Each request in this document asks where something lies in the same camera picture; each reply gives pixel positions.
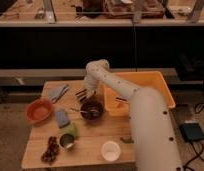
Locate orange plastic bin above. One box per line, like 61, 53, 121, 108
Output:
103, 71, 175, 116

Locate green sponge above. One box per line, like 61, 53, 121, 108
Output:
60, 123, 78, 137

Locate dark grape bunch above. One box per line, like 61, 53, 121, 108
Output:
41, 136, 59, 164

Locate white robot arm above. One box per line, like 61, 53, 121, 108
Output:
84, 59, 184, 171

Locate black foot pedal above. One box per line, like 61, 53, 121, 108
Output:
179, 123, 204, 142

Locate black floor cable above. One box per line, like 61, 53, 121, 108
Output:
174, 96, 204, 171

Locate wooden handled brush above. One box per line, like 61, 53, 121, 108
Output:
116, 97, 129, 104

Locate small metal cup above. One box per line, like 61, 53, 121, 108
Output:
59, 134, 75, 149

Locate orange red bowl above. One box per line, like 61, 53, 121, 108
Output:
26, 98, 53, 124

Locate dark brown bowl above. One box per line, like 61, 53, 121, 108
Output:
80, 100, 104, 121

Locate metal spoon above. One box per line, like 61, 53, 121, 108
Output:
69, 108, 94, 115

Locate white paper cup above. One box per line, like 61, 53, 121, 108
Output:
101, 141, 121, 162

